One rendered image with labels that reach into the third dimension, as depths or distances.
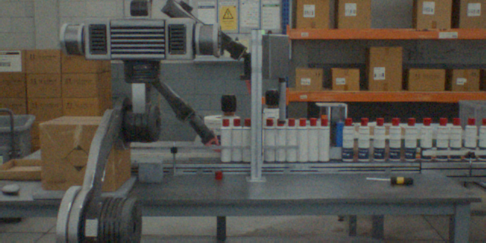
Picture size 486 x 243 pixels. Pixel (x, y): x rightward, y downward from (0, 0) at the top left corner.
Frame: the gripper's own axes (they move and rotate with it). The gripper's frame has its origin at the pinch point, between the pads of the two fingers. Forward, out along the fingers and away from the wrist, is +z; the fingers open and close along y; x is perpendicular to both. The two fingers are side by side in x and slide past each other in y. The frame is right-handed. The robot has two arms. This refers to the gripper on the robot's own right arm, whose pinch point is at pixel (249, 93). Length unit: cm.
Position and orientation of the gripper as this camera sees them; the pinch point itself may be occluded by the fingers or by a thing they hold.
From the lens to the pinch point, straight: 277.1
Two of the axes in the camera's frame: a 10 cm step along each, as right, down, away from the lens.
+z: 0.0, 9.9, 1.3
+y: -10.0, 0.1, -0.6
